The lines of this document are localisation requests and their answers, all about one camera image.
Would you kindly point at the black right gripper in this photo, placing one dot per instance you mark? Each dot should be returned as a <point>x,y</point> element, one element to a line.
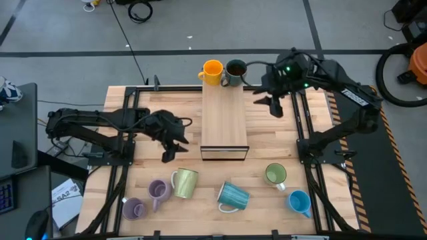
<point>287,75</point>

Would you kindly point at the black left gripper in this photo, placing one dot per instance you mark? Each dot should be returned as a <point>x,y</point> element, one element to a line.
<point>165,128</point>

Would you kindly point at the pale yellow-green mug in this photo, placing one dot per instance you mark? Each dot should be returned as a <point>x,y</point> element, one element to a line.
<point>185,183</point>

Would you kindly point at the dark grey-green mug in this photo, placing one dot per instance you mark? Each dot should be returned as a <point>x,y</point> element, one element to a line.
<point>236,70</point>

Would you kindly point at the orange-yellow mug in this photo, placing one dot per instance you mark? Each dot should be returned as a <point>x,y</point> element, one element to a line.
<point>212,71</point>

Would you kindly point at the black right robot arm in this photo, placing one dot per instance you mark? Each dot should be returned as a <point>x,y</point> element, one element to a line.
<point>363,116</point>

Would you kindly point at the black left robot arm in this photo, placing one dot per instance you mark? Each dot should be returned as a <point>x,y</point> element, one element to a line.
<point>83,118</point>

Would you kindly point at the blue mug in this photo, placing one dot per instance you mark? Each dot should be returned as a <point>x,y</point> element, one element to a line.
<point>298,201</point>

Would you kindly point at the black power brick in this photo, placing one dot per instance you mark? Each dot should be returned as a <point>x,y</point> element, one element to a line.
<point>57,149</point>

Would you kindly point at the white printed booklet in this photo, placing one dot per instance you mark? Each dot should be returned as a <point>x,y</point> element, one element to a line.
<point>66,206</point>

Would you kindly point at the black mat hazard stripes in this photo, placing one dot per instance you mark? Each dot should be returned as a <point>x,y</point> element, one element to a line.
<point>377,173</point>

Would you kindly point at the orange shop vacuum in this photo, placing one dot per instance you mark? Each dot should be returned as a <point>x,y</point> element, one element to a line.
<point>419,65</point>

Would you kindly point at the dark grey desk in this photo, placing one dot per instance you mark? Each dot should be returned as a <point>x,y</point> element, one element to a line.
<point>20,126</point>

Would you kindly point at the black computer mouse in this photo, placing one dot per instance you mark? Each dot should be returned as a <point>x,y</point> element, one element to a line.
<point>36,225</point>

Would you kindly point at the black equipment box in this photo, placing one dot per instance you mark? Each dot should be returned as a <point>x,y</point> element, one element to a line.
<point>412,13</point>

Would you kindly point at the white round floor object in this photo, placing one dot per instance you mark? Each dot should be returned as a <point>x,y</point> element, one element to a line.
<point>88,5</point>

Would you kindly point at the blue white patterned object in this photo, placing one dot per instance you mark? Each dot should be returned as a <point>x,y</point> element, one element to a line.
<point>10,91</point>

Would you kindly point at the black keyboard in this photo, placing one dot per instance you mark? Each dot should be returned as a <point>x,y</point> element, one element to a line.
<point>6,196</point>

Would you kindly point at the wooden shelf black frame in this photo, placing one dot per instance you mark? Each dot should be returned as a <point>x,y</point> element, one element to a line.
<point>224,116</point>

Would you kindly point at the black aluminium table frame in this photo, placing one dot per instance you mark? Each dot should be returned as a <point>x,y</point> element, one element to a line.
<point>173,88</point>

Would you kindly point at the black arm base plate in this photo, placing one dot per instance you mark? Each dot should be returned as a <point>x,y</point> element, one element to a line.
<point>100,160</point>
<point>333,156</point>

